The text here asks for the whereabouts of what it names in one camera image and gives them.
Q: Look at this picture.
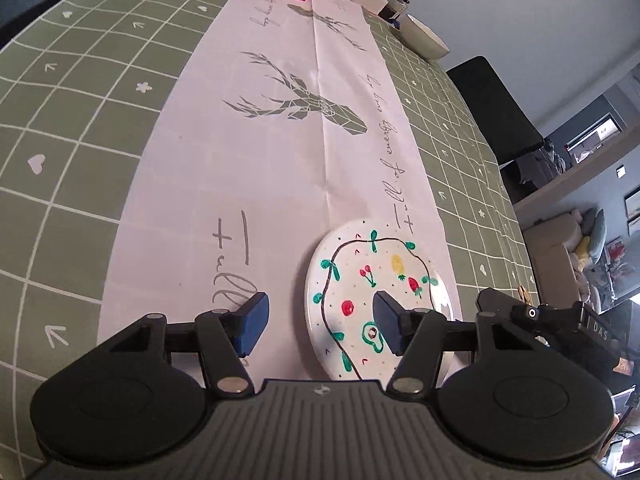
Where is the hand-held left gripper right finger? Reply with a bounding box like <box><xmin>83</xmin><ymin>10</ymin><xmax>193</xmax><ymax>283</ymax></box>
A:
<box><xmin>371</xmin><ymin>289</ymin><xmax>551</xmax><ymax>397</ymax></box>

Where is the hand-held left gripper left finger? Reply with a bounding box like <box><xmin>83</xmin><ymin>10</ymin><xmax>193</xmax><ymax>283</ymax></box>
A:
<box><xmin>105</xmin><ymin>291</ymin><xmax>270</xmax><ymax>397</ymax></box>

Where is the white fruit-painted plate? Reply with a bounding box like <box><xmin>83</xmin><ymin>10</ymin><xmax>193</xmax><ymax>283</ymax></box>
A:
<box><xmin>304</xmin><ymin>218</ymin><xmax>453</xmax><ymax>381</ymax></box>

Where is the beige sofa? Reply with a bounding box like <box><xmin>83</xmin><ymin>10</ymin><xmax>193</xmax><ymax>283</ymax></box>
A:
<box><xmin>522</xmin><ymin>212</ymin><xmax>583</xmax><ymax>306</ymax></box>

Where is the white deer-print table runner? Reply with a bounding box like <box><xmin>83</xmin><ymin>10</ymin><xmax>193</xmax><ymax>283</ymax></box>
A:
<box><xmin>95</xmin><ymin>0</ymin><xmax>461</xmax><ymax>381</ymax></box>

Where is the green checked tablecloth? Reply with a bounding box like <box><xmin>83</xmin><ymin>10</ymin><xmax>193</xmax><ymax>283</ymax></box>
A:
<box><xmin>0</xmin><ymin>0</ymin><xmax>536</xmax><ymax>461</ymax></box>

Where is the cream ceramic bowl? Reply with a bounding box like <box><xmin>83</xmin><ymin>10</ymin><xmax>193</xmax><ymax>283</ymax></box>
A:
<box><xmin>400</xmin><ymin>14</ymin><xmax>450</xmax><ymax>60</ymax></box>

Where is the wall picture frame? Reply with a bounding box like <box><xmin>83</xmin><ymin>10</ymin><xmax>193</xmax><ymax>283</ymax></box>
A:
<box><xmin>625</xmin><ymin>192</ymin><xmax>640</xmax><ymax>233</ymax></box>

